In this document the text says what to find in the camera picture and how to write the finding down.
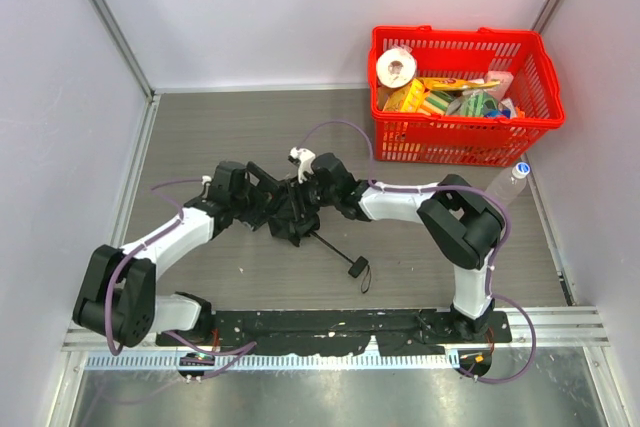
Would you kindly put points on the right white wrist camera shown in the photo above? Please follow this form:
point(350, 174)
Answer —
point(303, 159)

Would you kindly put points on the black folding umbrella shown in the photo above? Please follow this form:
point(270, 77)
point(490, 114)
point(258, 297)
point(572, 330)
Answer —
point(297, 217)

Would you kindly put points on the yellow snack package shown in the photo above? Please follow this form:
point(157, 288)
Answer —
point(449, 84)

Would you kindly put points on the red plastic shopping basket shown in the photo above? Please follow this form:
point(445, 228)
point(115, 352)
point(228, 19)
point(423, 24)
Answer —
point(531, 108)

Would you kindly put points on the aluminium frame rail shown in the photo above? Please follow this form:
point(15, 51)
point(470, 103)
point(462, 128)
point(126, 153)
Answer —
point(563, 349)

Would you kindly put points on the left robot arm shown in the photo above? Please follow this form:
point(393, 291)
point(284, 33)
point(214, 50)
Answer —
point(118, 297)

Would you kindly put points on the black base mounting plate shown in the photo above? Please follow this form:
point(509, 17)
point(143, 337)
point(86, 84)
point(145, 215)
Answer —
point(338, 333)

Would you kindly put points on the green striped package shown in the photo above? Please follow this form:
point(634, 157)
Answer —
point(478, 103)

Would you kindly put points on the yellow green sponge pack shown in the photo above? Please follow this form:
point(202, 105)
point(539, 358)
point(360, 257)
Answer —
point(414, 97)

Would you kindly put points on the clear plastic water bottle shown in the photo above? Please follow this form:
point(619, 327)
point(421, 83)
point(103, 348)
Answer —
point(509, 183)

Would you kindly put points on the white box in basket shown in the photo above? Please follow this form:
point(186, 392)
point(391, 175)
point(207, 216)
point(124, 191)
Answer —
point(502, 82)

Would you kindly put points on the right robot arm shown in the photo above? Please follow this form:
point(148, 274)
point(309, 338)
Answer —
point(463, 224)

